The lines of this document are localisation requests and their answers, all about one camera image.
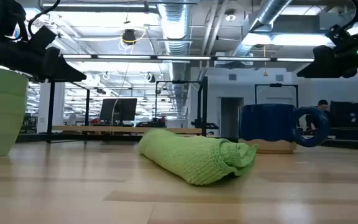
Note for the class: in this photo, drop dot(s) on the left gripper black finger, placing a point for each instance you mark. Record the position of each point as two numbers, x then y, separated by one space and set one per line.
67 73

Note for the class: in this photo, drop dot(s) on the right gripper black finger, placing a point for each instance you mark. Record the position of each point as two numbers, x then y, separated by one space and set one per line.
322 67

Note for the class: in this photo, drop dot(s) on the large green mug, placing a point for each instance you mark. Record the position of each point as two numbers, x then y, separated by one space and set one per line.
2 109

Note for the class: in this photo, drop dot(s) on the person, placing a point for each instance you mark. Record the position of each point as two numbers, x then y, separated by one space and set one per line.
323 104

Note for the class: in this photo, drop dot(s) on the black cabinet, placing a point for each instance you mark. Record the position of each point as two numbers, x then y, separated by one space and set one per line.
350 118

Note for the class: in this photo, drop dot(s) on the black computer monitor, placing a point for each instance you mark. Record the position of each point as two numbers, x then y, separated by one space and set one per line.
120 109

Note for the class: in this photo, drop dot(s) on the overhead light bar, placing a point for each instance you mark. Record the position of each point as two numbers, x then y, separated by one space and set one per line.
182 58

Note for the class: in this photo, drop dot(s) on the rolled green towel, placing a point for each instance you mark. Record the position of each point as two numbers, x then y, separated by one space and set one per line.
191 155

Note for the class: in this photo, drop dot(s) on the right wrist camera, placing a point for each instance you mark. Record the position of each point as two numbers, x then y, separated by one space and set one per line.
343 37

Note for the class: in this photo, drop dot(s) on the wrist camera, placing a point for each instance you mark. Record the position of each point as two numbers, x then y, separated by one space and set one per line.
343 37
42 37

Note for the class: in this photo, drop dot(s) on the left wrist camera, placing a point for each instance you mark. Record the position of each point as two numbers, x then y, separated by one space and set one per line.
42 37

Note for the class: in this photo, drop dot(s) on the black metal frame stand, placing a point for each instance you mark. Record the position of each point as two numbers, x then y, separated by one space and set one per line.
275 85
179 81

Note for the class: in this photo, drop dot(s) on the black overhead camera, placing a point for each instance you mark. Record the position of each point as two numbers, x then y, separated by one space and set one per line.
129 36

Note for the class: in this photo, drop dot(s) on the black table edge rail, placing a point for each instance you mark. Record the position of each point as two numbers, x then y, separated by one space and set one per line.
353 144

